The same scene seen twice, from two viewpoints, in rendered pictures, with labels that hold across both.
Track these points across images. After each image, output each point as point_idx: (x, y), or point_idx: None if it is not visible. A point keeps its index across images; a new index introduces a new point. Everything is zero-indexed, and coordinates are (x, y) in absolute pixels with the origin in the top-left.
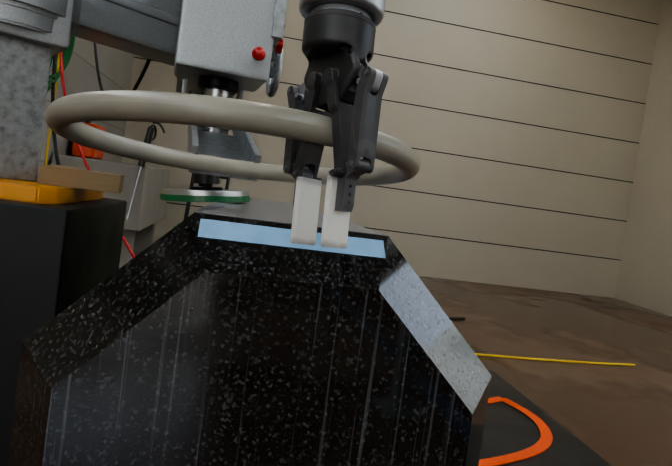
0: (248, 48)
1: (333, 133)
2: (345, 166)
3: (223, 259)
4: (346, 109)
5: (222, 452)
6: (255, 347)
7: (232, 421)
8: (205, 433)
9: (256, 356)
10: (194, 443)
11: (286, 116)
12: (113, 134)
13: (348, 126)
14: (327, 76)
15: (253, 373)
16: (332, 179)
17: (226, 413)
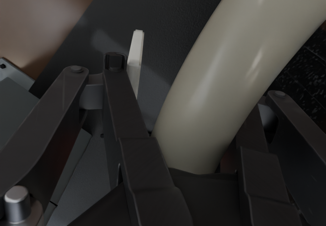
0: None
1: (136, 109)
2: (103, 79)
3: None
4: (114, 168)
5: (299, 66)
6: (322, 114)
7: (304, 78)
8: (316, 60)
9: (317, 112)
10: (318, 52)
11: (218, 13)
12: None
13: (109, 140)
14: (168, 209)
15: (311, 104)
16: (127, 62)
17: (311, 76)
